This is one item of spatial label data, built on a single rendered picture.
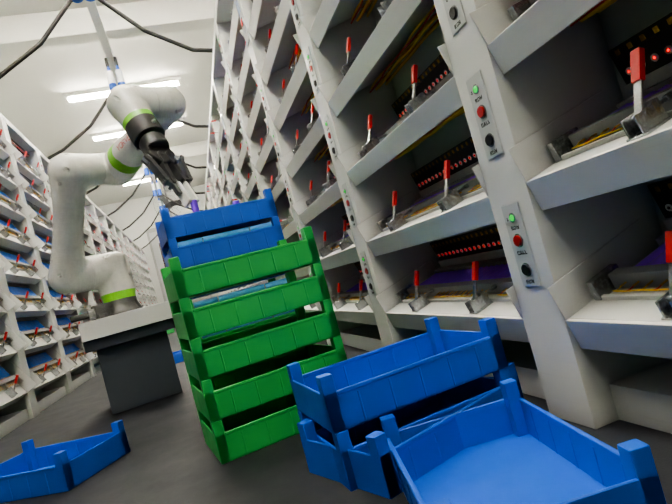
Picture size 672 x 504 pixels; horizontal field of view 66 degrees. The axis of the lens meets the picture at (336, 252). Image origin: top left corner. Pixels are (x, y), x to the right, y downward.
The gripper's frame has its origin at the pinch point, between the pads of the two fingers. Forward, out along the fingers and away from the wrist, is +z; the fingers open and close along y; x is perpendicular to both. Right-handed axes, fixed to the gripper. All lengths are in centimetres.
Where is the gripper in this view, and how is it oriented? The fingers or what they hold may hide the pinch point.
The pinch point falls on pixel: (186, 194)
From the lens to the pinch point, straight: 146.0
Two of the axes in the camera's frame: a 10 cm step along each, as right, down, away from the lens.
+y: -5.7, 1.3, -8.1
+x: 5.9, -6.2, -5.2
